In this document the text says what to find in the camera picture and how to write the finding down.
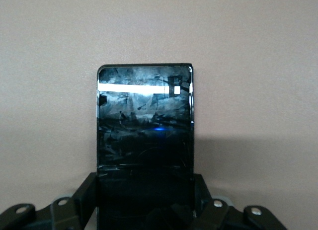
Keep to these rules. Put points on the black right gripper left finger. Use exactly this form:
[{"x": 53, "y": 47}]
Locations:
[{"x": 62, "y": 215}]

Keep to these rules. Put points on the long black smartphone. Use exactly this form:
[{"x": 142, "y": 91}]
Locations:
[{"x": 144, "y": 110}]

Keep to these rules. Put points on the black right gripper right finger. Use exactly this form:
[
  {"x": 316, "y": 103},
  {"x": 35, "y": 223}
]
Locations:
[{"x": 223, "y": 215}]

